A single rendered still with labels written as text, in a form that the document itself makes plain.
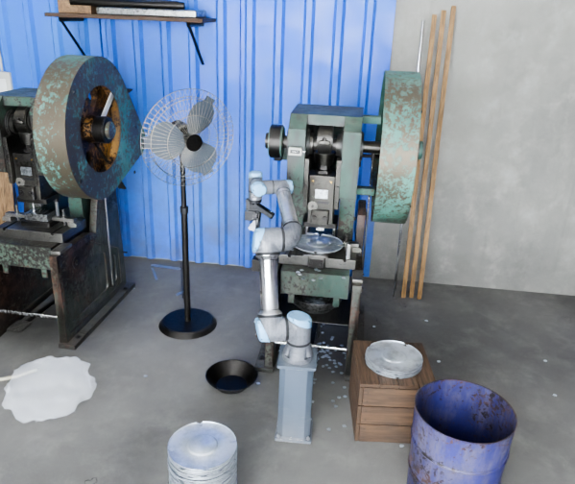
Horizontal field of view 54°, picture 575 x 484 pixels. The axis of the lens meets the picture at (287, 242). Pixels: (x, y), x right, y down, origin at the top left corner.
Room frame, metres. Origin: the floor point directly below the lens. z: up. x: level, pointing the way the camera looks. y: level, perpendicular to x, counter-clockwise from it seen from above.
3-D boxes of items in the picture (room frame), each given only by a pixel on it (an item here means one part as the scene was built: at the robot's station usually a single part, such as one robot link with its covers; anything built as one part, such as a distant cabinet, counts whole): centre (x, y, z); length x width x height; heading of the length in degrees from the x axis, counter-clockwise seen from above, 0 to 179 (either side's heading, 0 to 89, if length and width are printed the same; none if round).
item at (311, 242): (3.03, -0.18, 0.78); 0.29 x 0.29 x 0.01
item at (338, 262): (3.16, -0.19, 0.68); 0.45 x 0.30 x 0.06; 83
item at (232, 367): (2.74, 0.29, 0.04); 0.30 x 0.30 x 0.07
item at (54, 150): (3.72, 1.48, 0.87); 1.53 x 0.99 x 1.74; 171
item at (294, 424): (2.37, -0.07, 0.23); 0.19 x 0.19 x 0.45; 86
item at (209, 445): (1.91, 0.32, 0.30); 0.29 x 0.29 x 0.01
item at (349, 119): (3.30, -0.21, 0.83); 0.79 x 0.43 x 1.34; 173
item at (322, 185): (3.11, -0.19, 1.04); 0.17 x 0.15 x 0.30; 173
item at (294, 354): (2.37, -0.07, 0.50); 0.15 x 0.15 x 0.10
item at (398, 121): (3.22, -0.54, 1.33); 1.03 x 0.28 x 0.82; 173
